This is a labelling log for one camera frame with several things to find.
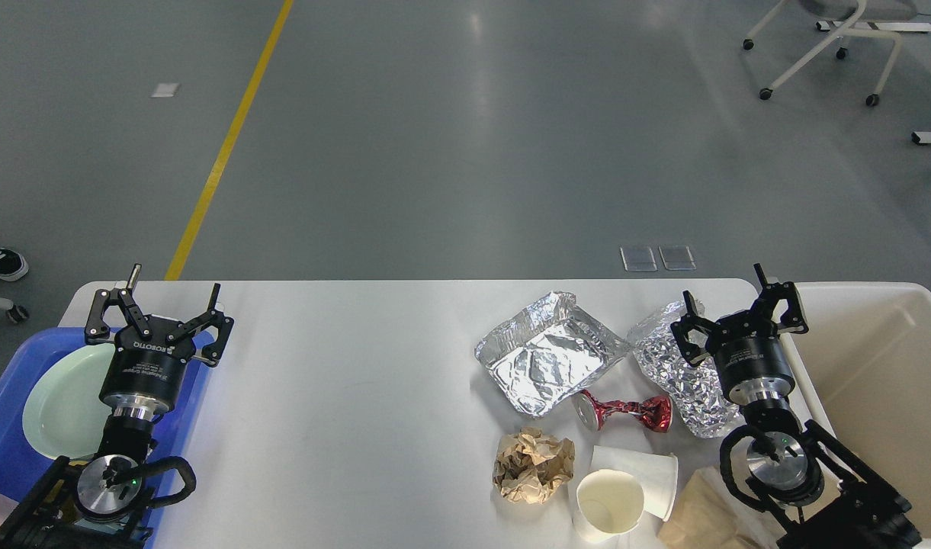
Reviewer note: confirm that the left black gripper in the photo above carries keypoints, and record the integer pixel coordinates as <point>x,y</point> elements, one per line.
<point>149,370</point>

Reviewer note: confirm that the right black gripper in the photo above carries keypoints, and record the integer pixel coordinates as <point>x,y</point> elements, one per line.
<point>746,350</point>

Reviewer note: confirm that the aluminium foil sheet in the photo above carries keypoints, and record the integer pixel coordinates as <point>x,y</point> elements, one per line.
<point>695,391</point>

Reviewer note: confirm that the mint green plate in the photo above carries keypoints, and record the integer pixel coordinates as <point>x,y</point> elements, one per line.
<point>63,415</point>

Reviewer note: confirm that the brown paper bag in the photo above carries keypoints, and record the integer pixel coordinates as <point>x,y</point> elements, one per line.
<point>706,516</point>

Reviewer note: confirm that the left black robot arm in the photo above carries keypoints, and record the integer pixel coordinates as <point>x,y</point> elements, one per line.
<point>101,499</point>

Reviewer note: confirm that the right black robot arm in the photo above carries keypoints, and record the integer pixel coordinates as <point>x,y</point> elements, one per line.
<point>821,493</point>

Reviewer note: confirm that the right floor plate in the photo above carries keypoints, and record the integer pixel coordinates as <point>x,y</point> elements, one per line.
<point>677,258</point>

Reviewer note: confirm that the floor plate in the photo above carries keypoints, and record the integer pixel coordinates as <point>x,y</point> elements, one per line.
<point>677,258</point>
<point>638,259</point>

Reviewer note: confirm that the crushed red can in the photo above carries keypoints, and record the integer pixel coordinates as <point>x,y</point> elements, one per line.
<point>655,413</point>

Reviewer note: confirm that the left floor plate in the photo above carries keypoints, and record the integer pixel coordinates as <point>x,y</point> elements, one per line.
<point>638,259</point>

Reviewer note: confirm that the beige plastic bin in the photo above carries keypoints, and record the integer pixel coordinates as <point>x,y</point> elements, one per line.
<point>864,370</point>

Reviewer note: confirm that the white furniture leg with caster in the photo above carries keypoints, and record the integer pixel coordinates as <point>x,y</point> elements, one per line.
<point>13,312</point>

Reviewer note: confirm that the lying white paper cup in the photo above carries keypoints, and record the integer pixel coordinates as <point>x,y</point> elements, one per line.
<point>657,474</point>

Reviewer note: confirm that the square aluminium foil tray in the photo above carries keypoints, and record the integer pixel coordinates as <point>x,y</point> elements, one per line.
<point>547,352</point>

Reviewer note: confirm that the white floor label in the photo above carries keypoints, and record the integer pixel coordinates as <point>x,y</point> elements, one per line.
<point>165,90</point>

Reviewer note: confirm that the crumpled brown paper ball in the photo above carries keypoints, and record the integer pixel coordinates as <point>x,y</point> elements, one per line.
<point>530,466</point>

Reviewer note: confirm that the white rolling chair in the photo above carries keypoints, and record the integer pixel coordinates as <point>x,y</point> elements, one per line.
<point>863,19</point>

